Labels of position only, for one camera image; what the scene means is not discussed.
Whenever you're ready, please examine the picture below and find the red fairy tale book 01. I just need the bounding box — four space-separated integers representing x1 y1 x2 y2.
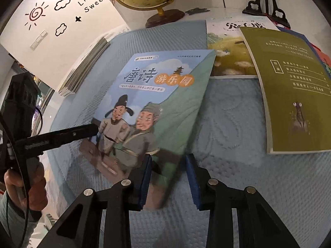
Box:
58 37 109 96

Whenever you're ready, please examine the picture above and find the light blue back cover book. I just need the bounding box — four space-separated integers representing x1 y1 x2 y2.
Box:
80 49 215 209

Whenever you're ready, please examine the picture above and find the olive green book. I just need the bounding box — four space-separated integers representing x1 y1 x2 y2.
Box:
240 27 330 155

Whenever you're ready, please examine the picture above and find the white book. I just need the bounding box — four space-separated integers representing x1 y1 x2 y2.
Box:
206 14 278 79

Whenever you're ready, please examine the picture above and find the coral red book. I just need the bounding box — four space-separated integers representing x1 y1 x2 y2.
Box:
312 44 331 78

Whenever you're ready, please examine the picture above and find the dark blue fairy tale book 02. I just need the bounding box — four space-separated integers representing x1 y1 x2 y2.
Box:
277 26 322 63

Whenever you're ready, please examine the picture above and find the person left hand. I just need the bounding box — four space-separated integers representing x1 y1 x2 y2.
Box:
4 162 48 211

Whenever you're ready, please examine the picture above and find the blue quilted table mat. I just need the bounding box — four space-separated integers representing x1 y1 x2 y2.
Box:
51 21 330 247

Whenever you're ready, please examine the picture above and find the round embroidered fan on stand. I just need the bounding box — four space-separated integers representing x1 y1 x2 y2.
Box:
242 0 291 29

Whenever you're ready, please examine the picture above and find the small black metal ornament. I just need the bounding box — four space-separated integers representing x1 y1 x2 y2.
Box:
185 7 210 16

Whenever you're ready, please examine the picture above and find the white wall switch panel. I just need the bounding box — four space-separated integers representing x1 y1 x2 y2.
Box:
30 30 48 50

